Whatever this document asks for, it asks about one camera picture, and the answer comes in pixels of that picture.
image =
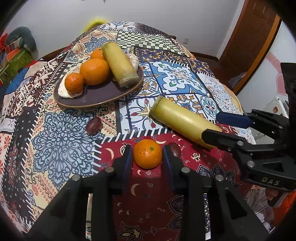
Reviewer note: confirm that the red bag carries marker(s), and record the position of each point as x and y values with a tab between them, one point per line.
2	39

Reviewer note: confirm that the wooden door frame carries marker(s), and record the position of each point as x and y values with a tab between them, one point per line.
249	44

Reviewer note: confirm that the white box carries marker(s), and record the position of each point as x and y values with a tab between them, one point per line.
276	106

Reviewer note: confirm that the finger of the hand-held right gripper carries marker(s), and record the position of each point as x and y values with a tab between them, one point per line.
233	120
219	139

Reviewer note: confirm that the grey cushion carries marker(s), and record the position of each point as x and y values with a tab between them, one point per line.
25	38

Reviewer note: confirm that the small mandarin orange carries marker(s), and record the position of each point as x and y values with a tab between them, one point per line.
147	153
74	83

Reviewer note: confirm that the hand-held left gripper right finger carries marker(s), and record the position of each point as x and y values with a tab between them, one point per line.
167	163

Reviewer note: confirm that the large orange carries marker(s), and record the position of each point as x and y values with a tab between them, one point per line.
94	71

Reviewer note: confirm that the peeled pomelo segment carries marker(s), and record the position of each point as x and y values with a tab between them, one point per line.
63	91
134	60

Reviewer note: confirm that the white wall outlet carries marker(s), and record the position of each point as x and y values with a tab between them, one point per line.
186	41

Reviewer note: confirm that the dark purple plate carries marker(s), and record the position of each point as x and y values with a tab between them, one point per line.
97	95

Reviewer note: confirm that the dark red jujube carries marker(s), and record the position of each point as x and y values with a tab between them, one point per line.
93	125
173	149

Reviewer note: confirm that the green patterned box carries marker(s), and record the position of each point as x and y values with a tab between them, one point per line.
16	61

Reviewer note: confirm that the patchwork printed tablecloth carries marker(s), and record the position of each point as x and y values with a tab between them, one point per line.
62	143

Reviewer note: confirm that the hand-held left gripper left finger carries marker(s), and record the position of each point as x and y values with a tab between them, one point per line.
128	163

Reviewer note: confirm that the pale printed cloth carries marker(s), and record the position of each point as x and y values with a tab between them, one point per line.
256	204

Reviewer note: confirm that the medium orange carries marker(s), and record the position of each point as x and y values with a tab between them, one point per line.
97	54

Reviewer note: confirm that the yellow sugarcane piece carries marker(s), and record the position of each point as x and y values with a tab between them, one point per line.
182	120
119	64

